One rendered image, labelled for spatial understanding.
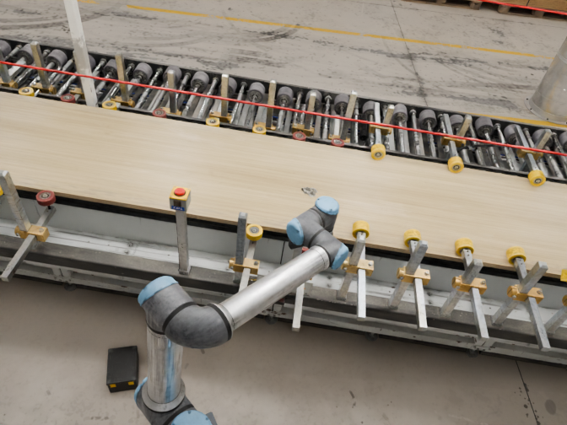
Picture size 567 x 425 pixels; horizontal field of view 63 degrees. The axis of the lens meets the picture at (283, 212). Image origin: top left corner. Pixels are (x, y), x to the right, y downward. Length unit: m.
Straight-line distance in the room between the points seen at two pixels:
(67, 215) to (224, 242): 0.81
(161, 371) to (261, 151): 1.45
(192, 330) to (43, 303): 2.01
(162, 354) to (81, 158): 1.41
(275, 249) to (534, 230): 1.35
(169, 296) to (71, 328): 1.78
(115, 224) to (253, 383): 1.16
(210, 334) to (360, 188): 1.47
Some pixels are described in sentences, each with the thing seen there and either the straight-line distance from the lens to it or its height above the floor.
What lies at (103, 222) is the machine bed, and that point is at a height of 0.72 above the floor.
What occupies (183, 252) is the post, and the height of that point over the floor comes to 0.86.
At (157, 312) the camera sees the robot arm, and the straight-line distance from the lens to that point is 1.32.
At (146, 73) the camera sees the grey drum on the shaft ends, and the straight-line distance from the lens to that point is 3.43.
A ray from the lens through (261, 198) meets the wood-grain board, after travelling 2.35.
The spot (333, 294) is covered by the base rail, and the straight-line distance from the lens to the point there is 2.28.
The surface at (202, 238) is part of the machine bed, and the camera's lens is 2.40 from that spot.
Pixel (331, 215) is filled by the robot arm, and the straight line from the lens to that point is 1.69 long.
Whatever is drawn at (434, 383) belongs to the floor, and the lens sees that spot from 3.04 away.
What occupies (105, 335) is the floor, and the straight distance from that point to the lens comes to 2.98.
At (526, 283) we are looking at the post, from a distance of 2.25.
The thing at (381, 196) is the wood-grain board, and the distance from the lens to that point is 2.51.
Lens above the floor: 2.54
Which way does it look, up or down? 46 degrees down
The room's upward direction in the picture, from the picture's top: 9 degrees clockwise
